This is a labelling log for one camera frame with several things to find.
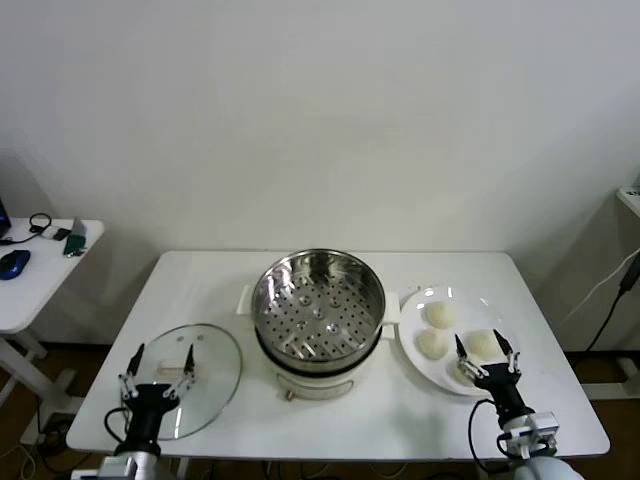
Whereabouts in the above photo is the round glass pot lid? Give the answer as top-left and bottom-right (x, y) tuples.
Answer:
(121, 323), (244, 441)

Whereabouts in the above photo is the floor cable bundle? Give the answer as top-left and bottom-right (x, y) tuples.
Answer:
(0, 419), (101, 480)

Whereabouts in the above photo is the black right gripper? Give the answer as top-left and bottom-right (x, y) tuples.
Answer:
(453, 328), (534, 421)

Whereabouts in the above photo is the blue computer mouse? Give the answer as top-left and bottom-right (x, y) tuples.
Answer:
(0, 248), (32, 280)

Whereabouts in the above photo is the perforated steel steamer basket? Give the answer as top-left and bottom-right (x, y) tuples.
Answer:
(251, 248), (387, 362)

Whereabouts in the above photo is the green circuit board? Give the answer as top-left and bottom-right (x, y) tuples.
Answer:
(62, 232), (87, 259)

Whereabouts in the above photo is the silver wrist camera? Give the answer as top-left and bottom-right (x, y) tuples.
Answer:
(97, 457), (132, 480)
(497, 410), (560, 460)

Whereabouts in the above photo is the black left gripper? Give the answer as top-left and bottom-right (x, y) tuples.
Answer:
(118, 342), (197, 454)

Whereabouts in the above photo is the white side table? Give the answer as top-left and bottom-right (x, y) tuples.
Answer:
(0, 216), (107, 444)

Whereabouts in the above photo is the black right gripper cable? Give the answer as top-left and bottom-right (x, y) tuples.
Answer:
(468, 399), (507, 474)

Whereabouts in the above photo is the large white plate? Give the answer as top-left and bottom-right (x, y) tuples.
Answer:
(398, 284), (523, 398)

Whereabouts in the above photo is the white shelf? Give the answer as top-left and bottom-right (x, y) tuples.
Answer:
(615, 185), (640, 221)

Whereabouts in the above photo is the white wall cable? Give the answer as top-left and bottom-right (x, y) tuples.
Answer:
(557, 247), (640, 326)

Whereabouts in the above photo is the white floor stand foot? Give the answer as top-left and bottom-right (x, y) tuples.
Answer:
(582, 357), (640, 401)

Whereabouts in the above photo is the black power cable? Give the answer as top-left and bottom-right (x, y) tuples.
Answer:
(582, 259), (640, 354)

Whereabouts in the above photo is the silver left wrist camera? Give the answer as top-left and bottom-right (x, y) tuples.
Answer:
(97, 457), (132, 480)

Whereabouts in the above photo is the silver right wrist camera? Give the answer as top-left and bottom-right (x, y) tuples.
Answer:
(497, 410), (560, 460)

